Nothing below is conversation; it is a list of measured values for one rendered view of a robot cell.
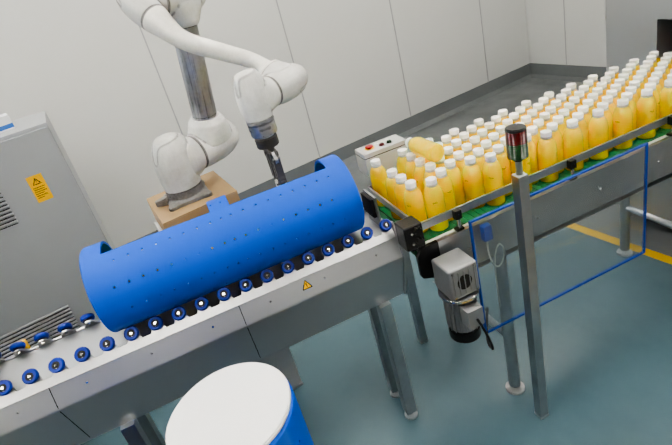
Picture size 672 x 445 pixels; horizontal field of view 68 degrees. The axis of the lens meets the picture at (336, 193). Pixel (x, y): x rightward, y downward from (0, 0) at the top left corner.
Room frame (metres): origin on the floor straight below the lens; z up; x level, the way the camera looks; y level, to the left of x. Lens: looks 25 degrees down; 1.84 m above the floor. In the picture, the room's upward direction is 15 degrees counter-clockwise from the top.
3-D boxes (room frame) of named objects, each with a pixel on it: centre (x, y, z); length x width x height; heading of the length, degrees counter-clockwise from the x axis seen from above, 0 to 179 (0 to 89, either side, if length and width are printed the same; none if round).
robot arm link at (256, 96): (1.57, 0.16, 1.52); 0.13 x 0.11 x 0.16; 135
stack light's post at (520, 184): (1.38, -0.57, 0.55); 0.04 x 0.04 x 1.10; 15
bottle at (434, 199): (1.53, -0.33, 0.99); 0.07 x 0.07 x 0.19
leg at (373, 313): (1.68, -0.03, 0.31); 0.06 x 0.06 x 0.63; 15
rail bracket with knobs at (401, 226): (1.45, -0.21, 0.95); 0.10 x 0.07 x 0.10; 15
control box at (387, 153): (1.96, -0.23, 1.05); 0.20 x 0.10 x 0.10; 105
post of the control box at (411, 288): (1.96, -0.23, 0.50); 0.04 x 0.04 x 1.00; 15
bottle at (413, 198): (1.54, -0.26, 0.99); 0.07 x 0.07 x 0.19
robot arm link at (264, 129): (1.56, 0.17, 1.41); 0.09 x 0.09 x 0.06
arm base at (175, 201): (1.95, 0.62, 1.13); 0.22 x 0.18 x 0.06; 110
